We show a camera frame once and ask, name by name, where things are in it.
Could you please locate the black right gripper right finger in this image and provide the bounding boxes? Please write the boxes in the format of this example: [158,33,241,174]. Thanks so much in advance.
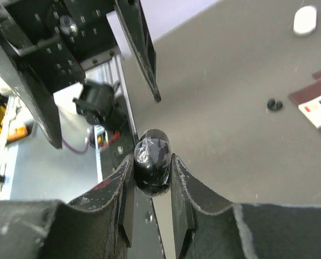
[171,155,321,258]

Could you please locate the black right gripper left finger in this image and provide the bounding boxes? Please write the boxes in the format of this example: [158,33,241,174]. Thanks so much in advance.
[0,154,134,258]

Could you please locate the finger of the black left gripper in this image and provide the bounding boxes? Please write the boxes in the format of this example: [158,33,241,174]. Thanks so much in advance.
[114,0,161,103]

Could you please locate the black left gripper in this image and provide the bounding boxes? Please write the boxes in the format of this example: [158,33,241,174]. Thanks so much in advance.
[0,1,118,149]

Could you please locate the black earbud charging case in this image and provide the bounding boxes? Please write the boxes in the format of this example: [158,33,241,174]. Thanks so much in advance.
[134,129,172,197]

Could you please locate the black earbuds on table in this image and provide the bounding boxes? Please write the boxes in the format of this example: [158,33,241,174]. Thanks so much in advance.
[267,98,283,112]

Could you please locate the white earbud case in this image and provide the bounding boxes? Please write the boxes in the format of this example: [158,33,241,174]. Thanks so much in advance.
[293,5,317,36]

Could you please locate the colourful patterned placemat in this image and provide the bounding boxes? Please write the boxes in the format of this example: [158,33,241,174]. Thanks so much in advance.
[288,70,321,132]

